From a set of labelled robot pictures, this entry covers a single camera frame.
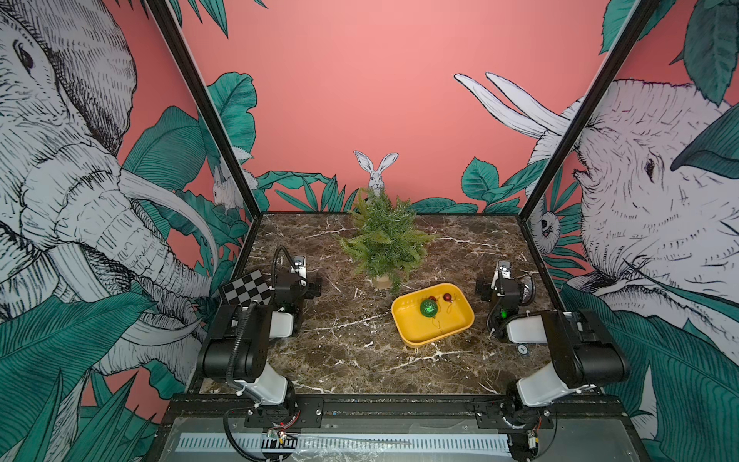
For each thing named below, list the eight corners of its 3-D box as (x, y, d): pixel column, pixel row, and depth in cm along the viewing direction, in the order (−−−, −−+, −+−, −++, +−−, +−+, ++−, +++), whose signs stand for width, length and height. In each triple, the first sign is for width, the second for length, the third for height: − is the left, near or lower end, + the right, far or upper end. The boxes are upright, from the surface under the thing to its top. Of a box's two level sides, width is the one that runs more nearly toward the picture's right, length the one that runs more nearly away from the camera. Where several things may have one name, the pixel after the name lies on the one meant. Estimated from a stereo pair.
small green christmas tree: (346, 295, 99) (335, 227, 71) (366, 259, 109) (363, 187, 81) (401, 317, 94) (412, 253, 66) (417, 277, 104) (432, 207, 76)
